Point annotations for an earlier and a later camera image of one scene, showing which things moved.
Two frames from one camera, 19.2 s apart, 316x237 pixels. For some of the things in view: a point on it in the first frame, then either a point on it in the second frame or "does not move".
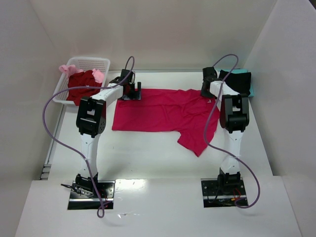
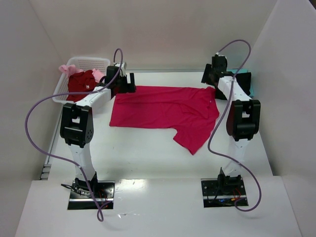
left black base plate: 78,201 does not move
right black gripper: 205,91 to 207,74
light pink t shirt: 69,69 does not move
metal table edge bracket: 45,172 does not move
